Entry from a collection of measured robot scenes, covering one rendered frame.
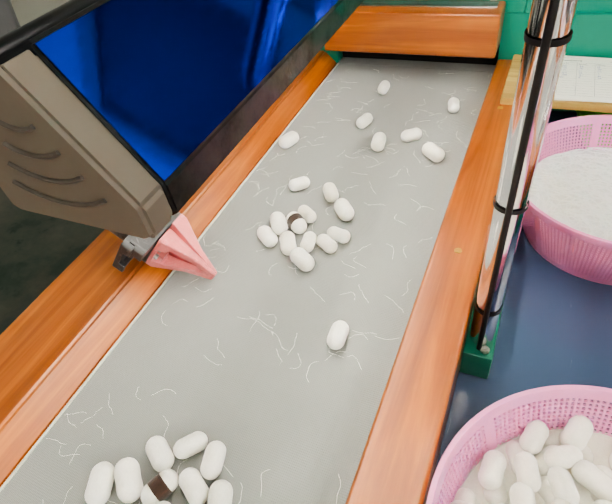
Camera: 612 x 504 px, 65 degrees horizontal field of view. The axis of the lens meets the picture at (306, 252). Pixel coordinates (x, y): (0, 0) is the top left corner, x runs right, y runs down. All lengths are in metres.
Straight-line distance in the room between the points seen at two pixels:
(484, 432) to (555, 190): 0.37
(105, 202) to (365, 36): 0.77
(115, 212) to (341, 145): 0.61
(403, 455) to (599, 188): 0.45
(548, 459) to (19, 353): 0.52
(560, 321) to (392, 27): 0.55
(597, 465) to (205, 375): 0.36
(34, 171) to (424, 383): 0.35
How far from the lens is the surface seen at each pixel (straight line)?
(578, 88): 0.85
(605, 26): 0.94
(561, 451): 0.47
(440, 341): 0.48
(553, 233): 0.63
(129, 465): 0.48
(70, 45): 0.20
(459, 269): 0.54
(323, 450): 0.46
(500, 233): 0.42
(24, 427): 0.56
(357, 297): 0.54
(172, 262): 0.59
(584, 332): 0.63
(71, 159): 0.19
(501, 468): 0.46
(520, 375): 0.58
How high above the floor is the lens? 1.16
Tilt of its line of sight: 45 degrees down
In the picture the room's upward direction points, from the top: 11 degrees counter-clockwise
